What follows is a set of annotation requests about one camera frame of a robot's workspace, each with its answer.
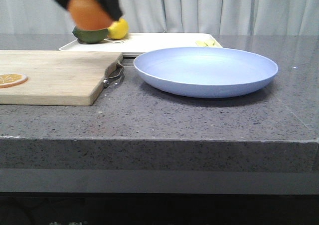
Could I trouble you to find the yellow-green fruit slices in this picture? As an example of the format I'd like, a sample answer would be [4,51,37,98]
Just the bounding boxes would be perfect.
[195,39,215,47]

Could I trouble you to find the wooden cutting board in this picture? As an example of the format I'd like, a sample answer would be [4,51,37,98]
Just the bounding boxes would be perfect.
[0,50,123,106]

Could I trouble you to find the orange fruit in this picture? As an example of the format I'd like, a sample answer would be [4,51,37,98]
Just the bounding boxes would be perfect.
[67,0,114,30]

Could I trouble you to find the metal cutting board handle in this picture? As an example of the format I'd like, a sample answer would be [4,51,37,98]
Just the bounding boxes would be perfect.
[103,60,124,88]

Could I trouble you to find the cream white tray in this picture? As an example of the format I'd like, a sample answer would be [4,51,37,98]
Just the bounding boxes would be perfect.
[59,33,222,57]

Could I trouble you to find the yellow lemon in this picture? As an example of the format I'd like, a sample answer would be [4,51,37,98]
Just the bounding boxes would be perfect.
[107,18,129,39]

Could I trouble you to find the white curtain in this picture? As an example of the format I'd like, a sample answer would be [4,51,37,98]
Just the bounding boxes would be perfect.
[0,0,319,36]

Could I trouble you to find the orange slice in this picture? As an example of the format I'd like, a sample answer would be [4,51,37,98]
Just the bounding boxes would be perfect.
[0,73,28,88]

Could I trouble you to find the light blue plate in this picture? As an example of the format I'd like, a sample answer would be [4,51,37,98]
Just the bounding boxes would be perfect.
[134,47,279,98]

